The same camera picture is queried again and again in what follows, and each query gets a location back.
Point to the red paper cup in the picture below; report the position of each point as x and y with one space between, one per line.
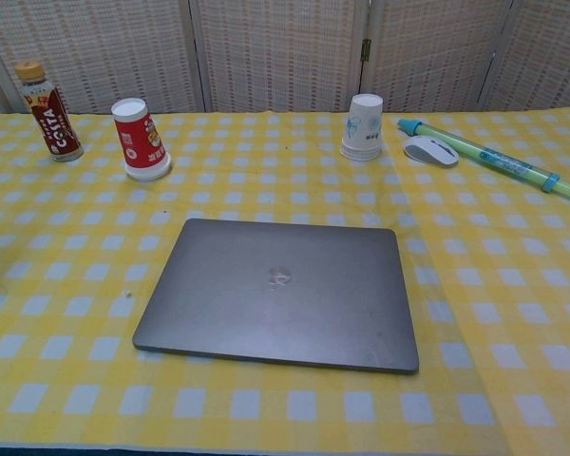
142 147

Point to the Costa coffee bottle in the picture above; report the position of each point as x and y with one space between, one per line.
57 128

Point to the white computer mouse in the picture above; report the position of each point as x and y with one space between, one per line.
427 151

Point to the green water squirter tube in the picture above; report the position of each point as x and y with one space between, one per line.
499 161

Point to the brass screen hinge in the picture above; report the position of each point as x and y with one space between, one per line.
366 49

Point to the yellow checked tablecloth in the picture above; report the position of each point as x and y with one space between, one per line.
527 266
76 266

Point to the white paper cup stack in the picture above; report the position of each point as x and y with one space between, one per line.
363 128

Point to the woven folding screen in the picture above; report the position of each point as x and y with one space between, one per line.
275 52

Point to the silver laptop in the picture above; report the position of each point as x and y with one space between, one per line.
247 304

